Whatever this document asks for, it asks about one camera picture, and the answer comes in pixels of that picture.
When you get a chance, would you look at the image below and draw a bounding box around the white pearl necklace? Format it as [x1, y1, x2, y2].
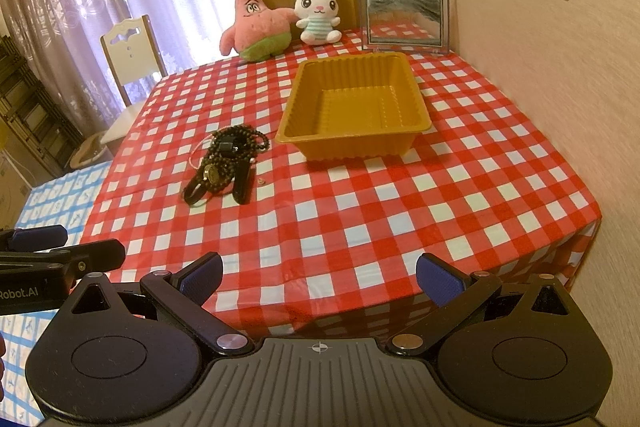
[188, 136, 214, 170]

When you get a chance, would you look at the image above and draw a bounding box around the glass sand art frame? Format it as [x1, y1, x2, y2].
[359, 0, 450, 54]

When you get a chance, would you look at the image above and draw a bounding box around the white bunny plush toy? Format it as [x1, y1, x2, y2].
[294, 0, 342, 46]

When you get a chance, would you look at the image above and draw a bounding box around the dark wooden shelf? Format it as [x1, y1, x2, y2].
[1, 36, 84, 178]

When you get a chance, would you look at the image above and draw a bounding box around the black strap watch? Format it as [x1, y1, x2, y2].
[232, 159, 252, 205]

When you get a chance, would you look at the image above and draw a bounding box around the white wooden chair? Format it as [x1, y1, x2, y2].
[100, 14, 167, 154]

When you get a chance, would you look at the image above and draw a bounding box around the dark bead necklace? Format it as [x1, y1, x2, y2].
[205, 123, 271, 166]

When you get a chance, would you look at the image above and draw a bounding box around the red checkered tablecloth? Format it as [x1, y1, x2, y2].
[82, 32, 602, 338]

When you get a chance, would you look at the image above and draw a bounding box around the pink starfish plush toy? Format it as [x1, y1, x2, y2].
[219, 0, 298, 62]

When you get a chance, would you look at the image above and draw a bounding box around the blue checkered cloth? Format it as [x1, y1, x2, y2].
[0, 159, 114, 425]

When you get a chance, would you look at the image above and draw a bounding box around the black wrist watch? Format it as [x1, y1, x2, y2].
[182, 158, 234, 206]

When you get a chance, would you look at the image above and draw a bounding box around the golden plastic tray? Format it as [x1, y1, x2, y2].
[277, 52, 432, 161]

